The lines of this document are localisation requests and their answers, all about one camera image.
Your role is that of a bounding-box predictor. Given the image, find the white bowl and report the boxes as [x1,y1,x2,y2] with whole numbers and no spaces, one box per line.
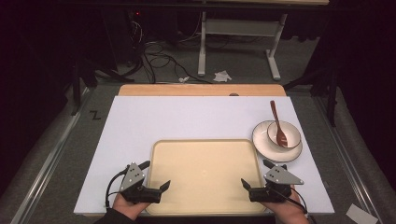
[266,120,303,149]

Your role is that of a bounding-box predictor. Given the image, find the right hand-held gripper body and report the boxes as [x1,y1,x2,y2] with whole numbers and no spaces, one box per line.
[248,165,304,203]

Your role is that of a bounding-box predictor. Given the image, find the metal floor rail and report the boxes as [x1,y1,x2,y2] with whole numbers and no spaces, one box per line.
[9,87,92,224]
[313,95,394,224]

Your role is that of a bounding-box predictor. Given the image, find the white metal desk frame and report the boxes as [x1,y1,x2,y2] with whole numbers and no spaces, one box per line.
[197,10,290,81]

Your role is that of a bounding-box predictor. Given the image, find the person's right hand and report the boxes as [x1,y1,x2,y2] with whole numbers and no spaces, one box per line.
[261,186,310,224]

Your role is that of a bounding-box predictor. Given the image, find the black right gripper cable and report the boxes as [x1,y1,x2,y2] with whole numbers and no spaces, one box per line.
[270,186,310,217]

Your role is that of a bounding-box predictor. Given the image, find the beige plastic tray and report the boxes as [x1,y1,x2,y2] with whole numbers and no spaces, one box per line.
[145,138,269,217]

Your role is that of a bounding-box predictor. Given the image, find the black metal stand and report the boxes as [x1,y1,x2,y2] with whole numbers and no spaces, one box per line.
[282,60,341,128]

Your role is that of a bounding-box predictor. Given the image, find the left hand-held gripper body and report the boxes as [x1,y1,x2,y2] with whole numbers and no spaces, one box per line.
[119,161,163,205]

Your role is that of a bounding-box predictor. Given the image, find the person's left hand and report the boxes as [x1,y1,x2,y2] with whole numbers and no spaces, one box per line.
[112,194,151,221]

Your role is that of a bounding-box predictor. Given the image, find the wooden table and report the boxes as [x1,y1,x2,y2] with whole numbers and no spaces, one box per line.
[118,83,288,97]

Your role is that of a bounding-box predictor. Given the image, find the white paper sheet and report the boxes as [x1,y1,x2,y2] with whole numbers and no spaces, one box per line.
[345,203,379,224]

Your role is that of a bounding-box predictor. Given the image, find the black floor cables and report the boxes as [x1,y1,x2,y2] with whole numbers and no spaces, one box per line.
[124,18,214,85]

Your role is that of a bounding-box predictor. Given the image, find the white plate dark rim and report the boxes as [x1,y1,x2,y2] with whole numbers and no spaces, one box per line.
[251,119,304,163]

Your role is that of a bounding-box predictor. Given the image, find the brown wooden spoon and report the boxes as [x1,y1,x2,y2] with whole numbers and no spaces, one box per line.
[269,99,290,148]

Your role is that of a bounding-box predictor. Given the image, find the white table mat board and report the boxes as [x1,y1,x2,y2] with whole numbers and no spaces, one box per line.
[73,95,336,217]

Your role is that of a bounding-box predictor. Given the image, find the dark computer tower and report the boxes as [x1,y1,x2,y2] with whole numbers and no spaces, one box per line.
[101,8,146,64]

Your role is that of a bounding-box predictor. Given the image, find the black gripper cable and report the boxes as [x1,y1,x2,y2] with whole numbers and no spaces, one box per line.
[105,169,129,210]
[270,186,310,217]

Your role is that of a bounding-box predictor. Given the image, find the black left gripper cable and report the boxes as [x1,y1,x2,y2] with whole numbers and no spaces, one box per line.
[105,169,129,210]

